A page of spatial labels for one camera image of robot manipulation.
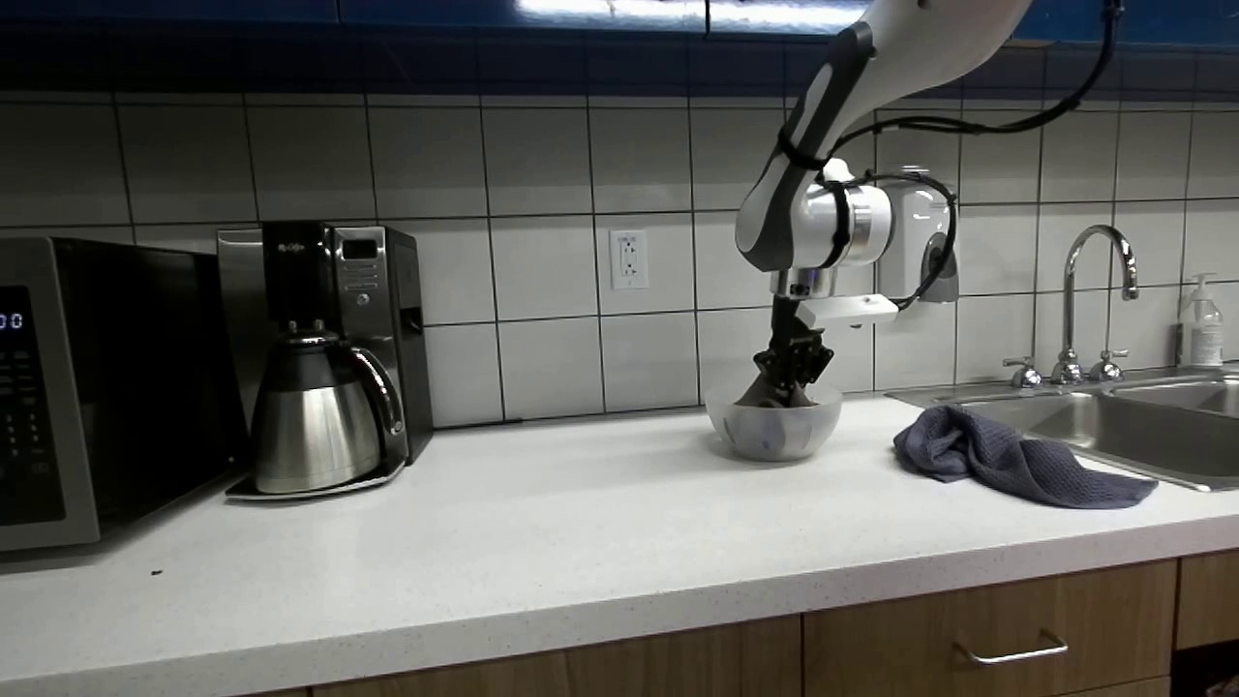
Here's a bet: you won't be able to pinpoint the white wall soap dispenser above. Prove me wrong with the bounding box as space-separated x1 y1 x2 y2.
872 165 963 310

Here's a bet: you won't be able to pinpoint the black microwave oven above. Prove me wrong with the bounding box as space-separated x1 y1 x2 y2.
0 234 251 561

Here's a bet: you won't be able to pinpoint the black coffee maker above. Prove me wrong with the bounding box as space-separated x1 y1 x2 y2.
212 218 437 507

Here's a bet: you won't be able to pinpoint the blue-grey towel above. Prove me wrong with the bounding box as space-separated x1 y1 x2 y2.
891 403 1163 510

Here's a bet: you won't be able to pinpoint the clear pump soap bottle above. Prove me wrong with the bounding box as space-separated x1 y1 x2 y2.
1179 272 1228 377

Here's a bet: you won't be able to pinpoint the translucent white bowl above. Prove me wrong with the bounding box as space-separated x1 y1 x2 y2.
702 377 848 470

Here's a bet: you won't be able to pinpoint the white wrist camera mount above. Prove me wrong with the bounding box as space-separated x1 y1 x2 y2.
793 289 906 332

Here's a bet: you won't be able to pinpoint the stainless steel double sink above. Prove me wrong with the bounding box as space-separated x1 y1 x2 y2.
886 367 1239 494

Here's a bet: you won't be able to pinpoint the wooden drawer front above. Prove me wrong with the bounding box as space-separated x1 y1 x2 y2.
1175 546 1239 653
797 559 1180 697

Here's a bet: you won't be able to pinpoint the white wall outlet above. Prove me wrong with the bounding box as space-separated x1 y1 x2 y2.
606 223 656 296

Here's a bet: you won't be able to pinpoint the blue upper cabinets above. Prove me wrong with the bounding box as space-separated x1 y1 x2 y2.
0 0 1239 106

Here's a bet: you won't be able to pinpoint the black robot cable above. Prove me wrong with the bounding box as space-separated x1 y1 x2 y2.
825 0 1123 315

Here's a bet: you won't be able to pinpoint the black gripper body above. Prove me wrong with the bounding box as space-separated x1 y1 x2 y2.
754 289 837 392

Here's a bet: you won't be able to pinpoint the metal drawer handle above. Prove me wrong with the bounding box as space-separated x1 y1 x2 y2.
952 627 1077 672

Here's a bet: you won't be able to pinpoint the stainless steel coffee carafe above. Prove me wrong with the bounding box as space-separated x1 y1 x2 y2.
247 328 409 501

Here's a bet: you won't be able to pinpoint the chrome gooseneck faucet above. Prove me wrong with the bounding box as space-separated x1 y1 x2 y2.
1056 222 1145 387

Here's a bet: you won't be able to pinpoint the wooden cabinet door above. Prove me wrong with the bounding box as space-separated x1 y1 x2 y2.
306 613 806 697

